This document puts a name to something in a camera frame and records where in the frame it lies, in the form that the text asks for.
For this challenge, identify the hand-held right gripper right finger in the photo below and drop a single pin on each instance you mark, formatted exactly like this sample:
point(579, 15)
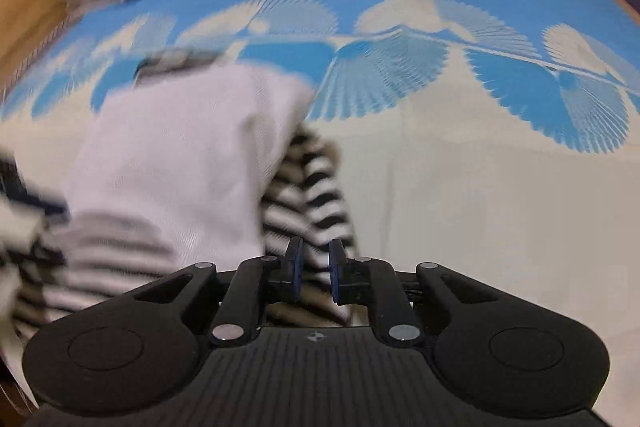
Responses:
point(335, 274)

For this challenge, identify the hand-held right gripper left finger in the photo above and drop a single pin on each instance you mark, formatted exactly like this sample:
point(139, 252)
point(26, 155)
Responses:
point(296, 274)

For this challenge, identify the striped hoodie with white vest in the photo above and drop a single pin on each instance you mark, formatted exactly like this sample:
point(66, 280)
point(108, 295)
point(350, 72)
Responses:
point(190, 157)

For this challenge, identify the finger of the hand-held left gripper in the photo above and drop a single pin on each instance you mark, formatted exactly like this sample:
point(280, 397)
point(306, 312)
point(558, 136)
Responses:
point(47, 208)

